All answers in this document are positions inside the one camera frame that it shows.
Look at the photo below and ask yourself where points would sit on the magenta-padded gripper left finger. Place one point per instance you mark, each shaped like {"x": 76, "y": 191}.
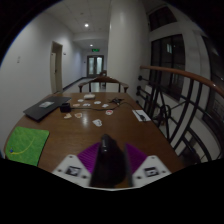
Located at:
{"x": 71, "y": 168}

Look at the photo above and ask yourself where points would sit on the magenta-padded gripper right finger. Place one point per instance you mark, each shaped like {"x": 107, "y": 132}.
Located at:
{"x": 150, "y": 170}

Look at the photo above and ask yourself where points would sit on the black computer mouse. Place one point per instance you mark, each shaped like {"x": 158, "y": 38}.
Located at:
{"x": 110, "y": 163}

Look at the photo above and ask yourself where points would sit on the green mouse pad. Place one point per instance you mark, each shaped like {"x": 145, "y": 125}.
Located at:
{"x": 28, "y": 145}

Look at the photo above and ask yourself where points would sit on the white sticker with dark print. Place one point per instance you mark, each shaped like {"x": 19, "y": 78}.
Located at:
{"x": 97, "y": 122}

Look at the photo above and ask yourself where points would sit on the beige sticker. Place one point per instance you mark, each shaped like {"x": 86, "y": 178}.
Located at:
{"x": 67, "y": 116}

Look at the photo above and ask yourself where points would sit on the orange and white sticker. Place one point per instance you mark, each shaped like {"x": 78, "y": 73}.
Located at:
{"x": 78, "y": 115}

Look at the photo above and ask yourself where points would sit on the white card with black print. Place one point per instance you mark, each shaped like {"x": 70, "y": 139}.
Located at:
{"x": 141, "y": 115}

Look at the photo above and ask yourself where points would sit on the small white sticker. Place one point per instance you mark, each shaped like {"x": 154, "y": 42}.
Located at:
{"x": 86, "y": 104}
{"x": 80, "y": 100}
{"x": 97, "y": 102}
{"x": 105, "y": 105}

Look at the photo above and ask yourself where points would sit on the black closed laptop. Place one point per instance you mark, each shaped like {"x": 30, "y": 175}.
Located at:
{"x": 46, "y": 107}

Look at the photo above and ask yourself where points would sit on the red and white sticker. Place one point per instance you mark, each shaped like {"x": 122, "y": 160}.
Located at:
{"x": 109, "y": 112}

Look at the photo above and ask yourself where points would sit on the small white box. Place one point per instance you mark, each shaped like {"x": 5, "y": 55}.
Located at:
{"x": 89, "y": 96}

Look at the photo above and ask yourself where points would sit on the small black device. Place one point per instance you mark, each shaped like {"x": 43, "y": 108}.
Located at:
{"x": 116, "y": 100}

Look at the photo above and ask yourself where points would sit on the wooden armchair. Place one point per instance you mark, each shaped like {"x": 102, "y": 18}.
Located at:
{"x": 103, "y": 80}

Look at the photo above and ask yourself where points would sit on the white side door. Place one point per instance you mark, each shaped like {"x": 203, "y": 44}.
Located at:
{"x": 53, "y": 71}

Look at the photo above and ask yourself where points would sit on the black railing with wooden handrail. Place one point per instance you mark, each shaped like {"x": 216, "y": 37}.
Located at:
{"x": 186, "y": 74}

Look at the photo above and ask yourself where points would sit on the dark tall window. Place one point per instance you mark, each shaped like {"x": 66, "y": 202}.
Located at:
{"x": 166, "y": 66}

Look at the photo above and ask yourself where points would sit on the glass double door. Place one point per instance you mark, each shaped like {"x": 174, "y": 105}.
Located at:
{"x": 95, "y": 66}

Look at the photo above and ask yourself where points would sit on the green exit sign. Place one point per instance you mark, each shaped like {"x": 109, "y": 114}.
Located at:
{"x": 95, "y": 50}

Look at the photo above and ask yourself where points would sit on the round ceiling light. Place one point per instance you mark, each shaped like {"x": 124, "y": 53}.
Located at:
{"x": 86, "y": 25}

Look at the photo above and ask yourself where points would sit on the dark small window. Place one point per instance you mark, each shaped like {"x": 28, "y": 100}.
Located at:
{"x": 163, "y": 17}

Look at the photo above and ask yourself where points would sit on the white wall switch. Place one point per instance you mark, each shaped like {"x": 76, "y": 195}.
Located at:
{"x": 18, "y": 59}

